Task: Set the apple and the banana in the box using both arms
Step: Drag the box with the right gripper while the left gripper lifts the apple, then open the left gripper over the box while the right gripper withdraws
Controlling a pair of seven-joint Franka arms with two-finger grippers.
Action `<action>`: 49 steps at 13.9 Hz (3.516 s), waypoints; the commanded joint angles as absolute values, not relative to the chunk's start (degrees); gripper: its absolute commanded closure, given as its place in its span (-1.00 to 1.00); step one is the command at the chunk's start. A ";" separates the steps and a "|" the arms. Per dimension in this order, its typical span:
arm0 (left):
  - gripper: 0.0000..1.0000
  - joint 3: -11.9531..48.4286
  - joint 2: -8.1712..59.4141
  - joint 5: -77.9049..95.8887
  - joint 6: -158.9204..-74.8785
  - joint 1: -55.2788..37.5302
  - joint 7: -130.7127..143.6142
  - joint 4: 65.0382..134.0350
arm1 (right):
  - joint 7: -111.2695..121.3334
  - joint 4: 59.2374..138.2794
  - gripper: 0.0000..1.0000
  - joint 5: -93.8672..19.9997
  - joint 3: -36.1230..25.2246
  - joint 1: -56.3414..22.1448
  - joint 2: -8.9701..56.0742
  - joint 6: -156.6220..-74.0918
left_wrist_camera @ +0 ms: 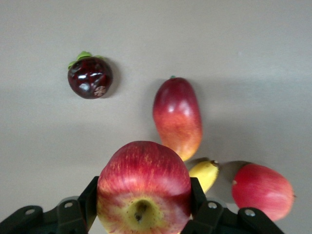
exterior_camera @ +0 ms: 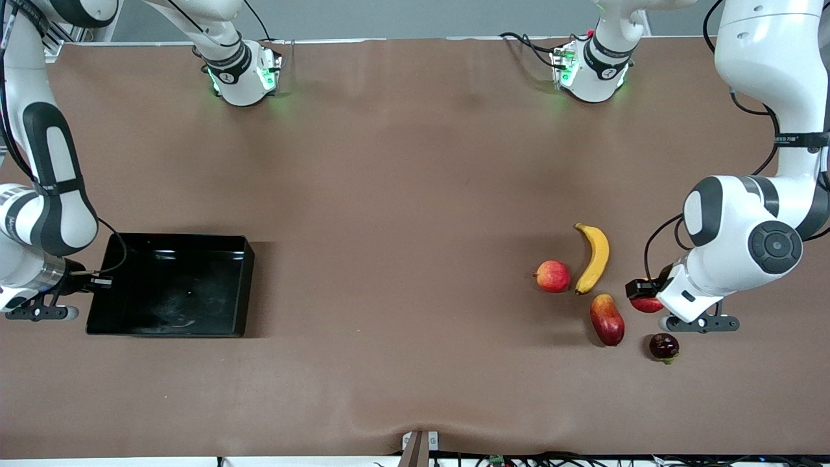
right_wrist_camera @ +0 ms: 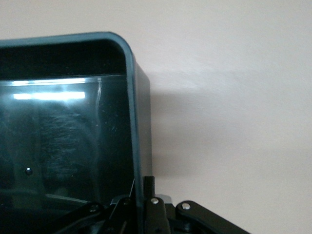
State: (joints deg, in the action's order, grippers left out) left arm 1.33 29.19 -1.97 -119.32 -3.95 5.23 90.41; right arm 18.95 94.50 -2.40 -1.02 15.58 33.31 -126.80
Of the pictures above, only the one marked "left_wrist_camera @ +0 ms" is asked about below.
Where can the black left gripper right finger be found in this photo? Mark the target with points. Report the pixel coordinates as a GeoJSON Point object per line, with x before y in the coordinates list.
{"type": "Point", "coordinates": [219, 219]}

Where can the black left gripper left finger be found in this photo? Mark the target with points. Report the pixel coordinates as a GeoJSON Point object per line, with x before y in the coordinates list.
{"type": "Point", "coordinates": [68, 217]}

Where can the yellow banana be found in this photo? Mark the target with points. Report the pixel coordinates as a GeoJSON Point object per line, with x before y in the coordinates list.
{"type": "Point", "coordinates": [204, 174]}

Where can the red apple with yellow patches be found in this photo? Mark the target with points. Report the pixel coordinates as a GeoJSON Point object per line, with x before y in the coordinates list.
{"type": "Point", "coordinates": [143, 185]}

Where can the plain red apple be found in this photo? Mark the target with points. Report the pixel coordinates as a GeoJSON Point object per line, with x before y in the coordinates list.
{"type": "Point", "coordinates": [260, 192]}

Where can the table cover mat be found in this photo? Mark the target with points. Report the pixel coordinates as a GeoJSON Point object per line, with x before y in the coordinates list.
{"type": "Point", "coordinates": [48, 146]}

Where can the red orange mango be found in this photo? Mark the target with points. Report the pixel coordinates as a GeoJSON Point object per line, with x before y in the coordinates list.
{"type": "Point", "coordinates": [178, 119]}

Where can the dark purple mangosteen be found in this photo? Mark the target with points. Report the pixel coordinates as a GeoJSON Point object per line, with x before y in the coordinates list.
{"type": "Point", "coordinates": [87, 78]}

